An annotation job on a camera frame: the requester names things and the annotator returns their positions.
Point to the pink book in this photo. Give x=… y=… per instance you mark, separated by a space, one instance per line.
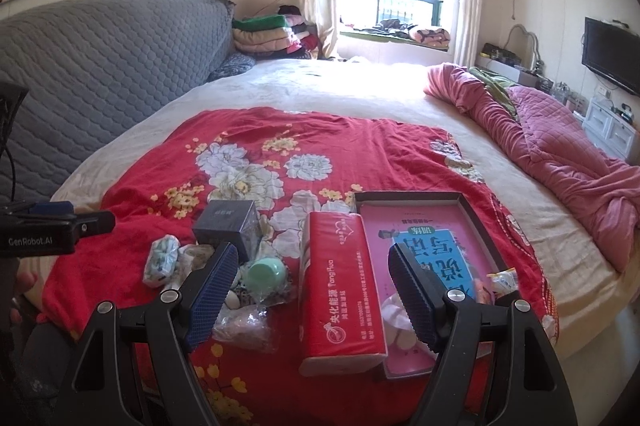
x=380 y=231

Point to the dark patterned pillow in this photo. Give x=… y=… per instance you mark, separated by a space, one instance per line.
x=232 y=66

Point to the green cloth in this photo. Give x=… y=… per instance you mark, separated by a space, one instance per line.
x=492 y=86

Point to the white cabinet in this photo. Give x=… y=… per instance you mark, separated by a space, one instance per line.
x=612 y=129

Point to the green round jar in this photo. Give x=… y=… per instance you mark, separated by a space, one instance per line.
x=267 y=276

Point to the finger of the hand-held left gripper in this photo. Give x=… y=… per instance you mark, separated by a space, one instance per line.
x=95 y=224
x=50 y=209

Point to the grey quilted headboard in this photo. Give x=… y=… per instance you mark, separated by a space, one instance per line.
x=115 y=71

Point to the dressing table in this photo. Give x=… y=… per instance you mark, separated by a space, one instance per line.
x=520 y=74

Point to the person's left hand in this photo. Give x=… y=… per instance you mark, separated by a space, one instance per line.
x=25 y=283

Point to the dark blue glossy box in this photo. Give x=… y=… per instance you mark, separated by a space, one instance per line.
x=227 y=226

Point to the dark clothes on windowsill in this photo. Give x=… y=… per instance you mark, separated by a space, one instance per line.
x=395 y=25

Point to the bed with cream sheet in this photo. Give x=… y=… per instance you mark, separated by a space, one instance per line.
x=350 y=86

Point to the white yellow snack packet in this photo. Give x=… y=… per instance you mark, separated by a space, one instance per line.
x=504 y=283

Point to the floral tissue pack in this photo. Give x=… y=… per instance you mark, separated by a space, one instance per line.
x=162 y=261

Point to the red tissue box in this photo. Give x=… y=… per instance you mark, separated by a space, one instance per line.
x=340 y=296

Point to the patterned blanket on windowsill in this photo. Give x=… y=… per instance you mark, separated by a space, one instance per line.
x=430 y=37

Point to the pink quilt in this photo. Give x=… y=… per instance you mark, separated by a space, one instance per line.
x=560 y=136

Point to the vanity mirror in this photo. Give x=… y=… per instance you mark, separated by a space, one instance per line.
x=524 y=41

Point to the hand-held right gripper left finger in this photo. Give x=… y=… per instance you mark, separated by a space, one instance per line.
x=215 y=301

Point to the stack of folded blankets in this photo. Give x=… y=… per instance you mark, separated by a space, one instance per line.
x=270 y=34

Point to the red floral blanket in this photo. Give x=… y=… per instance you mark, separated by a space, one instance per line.
x=150 y=166

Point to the clear plastic bag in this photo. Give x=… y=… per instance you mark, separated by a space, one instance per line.
x=247 y=328

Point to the black television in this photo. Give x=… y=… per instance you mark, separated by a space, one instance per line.
x=610 y=54

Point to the shallow grey cardboard box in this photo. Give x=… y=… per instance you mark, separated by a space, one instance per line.
x=480 y=216

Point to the bag of white cotton pads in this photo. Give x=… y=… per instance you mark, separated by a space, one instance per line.
x=400 y=323

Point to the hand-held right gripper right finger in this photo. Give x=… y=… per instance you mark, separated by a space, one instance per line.
x=415 y=301

